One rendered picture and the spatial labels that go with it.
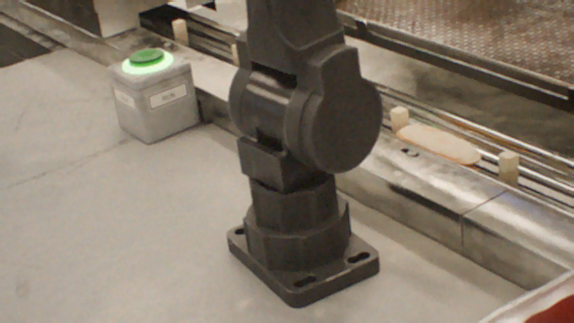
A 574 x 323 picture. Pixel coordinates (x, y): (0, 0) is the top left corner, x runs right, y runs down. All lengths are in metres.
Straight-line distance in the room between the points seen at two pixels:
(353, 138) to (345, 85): 0.05
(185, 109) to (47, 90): 0.26
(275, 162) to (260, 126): 0.03
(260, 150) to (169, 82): 0.31
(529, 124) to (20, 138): 0.57
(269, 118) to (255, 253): 0.12
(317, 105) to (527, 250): 0.19
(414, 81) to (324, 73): 0.43
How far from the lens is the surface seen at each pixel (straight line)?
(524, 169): 0.87
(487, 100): 1.07
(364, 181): 0.87
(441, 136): 0.91
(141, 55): 1.07
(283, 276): 0.77
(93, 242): 0.90
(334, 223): 0.77
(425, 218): 0.82
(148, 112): 1.04
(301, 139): 0.72
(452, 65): 1.01
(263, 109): 0.75
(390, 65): 1.17
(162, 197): 0.95
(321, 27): 0.72
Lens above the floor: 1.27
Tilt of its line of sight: 27 degrees down
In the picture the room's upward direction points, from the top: 8 degrees counter-clockwise
